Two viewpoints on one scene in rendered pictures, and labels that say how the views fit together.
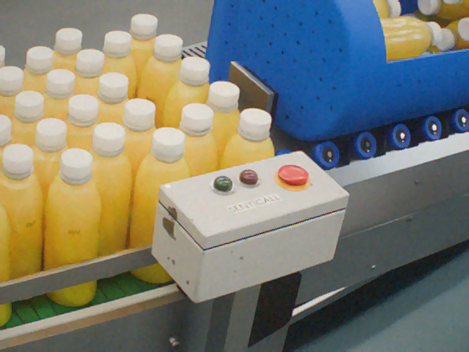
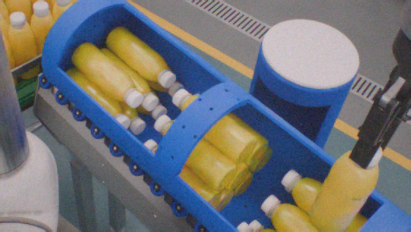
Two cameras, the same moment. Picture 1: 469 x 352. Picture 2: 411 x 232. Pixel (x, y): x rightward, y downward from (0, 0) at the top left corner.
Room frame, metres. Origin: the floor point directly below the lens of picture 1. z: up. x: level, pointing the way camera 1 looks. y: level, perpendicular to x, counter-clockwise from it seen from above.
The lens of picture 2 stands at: (1.47, -1.10, 2.05)
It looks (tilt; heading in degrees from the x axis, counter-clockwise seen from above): 49 degrees down; 78
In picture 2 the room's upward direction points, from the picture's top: 8 degrees clockwise
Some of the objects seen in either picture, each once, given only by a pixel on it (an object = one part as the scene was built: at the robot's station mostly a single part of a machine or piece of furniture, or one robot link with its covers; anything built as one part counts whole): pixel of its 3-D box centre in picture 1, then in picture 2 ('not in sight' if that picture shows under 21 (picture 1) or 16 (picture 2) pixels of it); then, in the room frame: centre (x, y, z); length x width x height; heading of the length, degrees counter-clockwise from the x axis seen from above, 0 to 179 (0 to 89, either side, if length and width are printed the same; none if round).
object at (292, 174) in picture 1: (293, 175); not in sight; (1.03, -0.07, 1.11); 0.04 x 0.04 x 0.01
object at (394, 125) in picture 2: not in sight; (382, 131); (1.84, -0.66, 1.47); 0.03 x 0.01 x 0.07; 129
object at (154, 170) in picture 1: (159, 210); not in sight; (1.07, 0.08, 0.99); 0.07 x 0.07 x 0.19
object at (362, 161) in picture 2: not in sight; (365, 147); (1.81, -0.69, 1.47); 0.03 x 0.01 x 0.07; 129
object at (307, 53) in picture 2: not in sight; (310, 52); (2.01, -0.04, 1.03); 0.28 x 0.28 x 0.01
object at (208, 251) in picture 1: (249, 224); not in sight; (1.00, -0.03, 1.05); 0.20 x 0.10 x 0.10; 129
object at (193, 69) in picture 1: (194, 69); (40, 8); (1.27, 0.08, 1.09); 0.04 x 0.04 x 0.02
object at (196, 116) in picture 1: (197, 117); not in sight; (1.14, 0.06, 1.09); 0.04 x 0.04 x 0.02
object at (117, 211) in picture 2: not in sight; (116, 189); (1.45, -0.01, 0.31); 0.06 x 0.06 x 0.63; 39
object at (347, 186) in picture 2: not in sight; (346, 189); (1.83, -0.67, 1.34); 0.07 x 0.07 x 0.19
